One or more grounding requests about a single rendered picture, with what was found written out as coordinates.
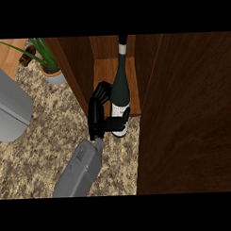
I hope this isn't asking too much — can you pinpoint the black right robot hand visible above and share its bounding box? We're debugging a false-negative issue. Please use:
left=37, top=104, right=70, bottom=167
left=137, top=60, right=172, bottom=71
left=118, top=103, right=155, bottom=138
left=86, top=79, right=132, bottom=142

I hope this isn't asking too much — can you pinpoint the dark green wine bottle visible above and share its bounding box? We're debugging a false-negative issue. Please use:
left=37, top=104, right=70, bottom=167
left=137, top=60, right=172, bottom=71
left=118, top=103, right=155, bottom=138
left=107, top=34, right=133, bottom=139

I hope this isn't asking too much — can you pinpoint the brown wooden cabinet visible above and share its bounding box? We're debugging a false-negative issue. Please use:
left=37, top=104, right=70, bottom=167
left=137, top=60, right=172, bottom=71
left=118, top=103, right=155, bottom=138
left=44, top=33, right=167, bottom=121

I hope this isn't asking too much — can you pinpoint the dark brown cabinet door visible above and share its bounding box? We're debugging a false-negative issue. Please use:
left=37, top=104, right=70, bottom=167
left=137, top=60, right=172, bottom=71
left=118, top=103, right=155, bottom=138
left=130, top=30, right=231, bottom=196

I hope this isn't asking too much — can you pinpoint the green potted plant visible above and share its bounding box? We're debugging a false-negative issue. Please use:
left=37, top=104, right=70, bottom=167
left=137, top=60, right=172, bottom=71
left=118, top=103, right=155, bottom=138
left=0, top=36, right=67, bottom=89

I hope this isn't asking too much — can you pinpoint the grey rounded appliance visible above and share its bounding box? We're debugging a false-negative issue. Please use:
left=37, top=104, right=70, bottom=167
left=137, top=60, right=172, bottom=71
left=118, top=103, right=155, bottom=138
left=0, top=59, right=35, bottom=144

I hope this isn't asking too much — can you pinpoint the small dark brown object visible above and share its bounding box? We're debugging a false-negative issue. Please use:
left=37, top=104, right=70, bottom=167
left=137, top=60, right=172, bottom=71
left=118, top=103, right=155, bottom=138
left=18, top=43, right=39, bottom=68

